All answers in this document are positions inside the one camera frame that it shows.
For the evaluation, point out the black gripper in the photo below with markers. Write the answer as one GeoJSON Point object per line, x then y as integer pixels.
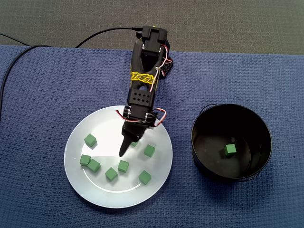
{"type": "Point", "coordinates": [130, 134]}

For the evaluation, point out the green cube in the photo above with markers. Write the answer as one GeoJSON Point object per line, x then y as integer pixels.
{"type": "Point", "coordinates": [84, 159]}
{"type": "Point", "coordinates": [134, 144]}
{"type": "Point", "coordinates": [123, 166]}
{"type": "Point", "coordinates": [145, 177]}
{"type": "Point", "coordinates": [90, 140]}
{"type": "Point", "coordinates": [111, 173]}
{"type": "Point", "coordinates": [149, 150]}
{"type": "Point", "coordinates": [230, 149]}
{"type": "Point", "coordinates": [94, 165]}

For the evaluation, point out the black robot arm with stickers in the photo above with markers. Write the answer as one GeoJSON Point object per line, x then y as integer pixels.
{"type": "Point", "coordinates": [142, 97]}

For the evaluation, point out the white round plate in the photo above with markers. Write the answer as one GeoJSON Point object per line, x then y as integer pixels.
{"type": "Point", "coordinates": [118, 192]}

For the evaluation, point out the black metal bucket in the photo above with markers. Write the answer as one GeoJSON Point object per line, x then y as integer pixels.
{"type": "Point", "coordinates": [213, 133]}

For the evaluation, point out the blue woven table cloth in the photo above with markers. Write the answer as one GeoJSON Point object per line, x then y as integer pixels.
{"type": "Point", "coordinates": [47, 142]}

